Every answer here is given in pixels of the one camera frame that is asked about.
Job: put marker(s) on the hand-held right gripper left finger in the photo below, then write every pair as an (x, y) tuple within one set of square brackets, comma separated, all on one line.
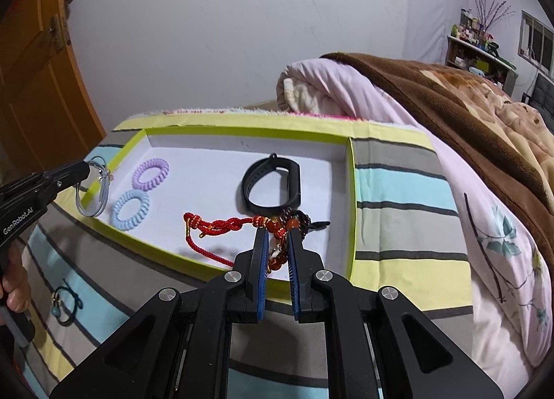
[(261, 277)]

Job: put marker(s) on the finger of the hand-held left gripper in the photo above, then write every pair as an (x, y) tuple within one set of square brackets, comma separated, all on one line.
[(65, 174)]

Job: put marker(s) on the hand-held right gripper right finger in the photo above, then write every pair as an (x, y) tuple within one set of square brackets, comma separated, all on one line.
[(294, 277)]

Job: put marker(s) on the dark beaded charm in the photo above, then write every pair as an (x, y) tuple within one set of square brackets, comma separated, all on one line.
[(298, 219)]

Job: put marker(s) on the black wristband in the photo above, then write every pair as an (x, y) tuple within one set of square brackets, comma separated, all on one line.
[(294, 182)]

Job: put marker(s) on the green shallow cardboard box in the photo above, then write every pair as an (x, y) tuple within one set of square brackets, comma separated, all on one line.
[(194, 165)]

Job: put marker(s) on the person's left hand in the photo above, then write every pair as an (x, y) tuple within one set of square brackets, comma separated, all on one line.
[(15, 282)]

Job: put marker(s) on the orange wooden door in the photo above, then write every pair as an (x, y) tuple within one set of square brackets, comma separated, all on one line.
[(39, 100)]

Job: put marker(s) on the striped bed sheet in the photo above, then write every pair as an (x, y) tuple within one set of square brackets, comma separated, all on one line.
[(402, 226)]

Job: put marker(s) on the metal door latch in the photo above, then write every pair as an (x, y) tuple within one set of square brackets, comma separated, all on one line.
[(58, 33)]

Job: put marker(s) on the white floral quilt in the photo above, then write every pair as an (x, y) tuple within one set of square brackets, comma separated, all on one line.
[(437, 165)]

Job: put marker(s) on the brown plush blanket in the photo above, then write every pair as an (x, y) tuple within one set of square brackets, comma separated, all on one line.
[(454, 104)]

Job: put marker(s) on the cluttered wooden shelf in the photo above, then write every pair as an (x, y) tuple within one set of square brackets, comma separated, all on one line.
[(476, 57)]

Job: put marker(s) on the black chair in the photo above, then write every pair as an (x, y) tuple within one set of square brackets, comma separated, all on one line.
[(543, 91)]

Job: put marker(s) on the purple flower branches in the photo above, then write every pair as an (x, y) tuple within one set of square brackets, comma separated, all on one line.
[(491, 13)]

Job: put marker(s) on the barred window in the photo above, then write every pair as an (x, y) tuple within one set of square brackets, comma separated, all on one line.
[(536, 37)]

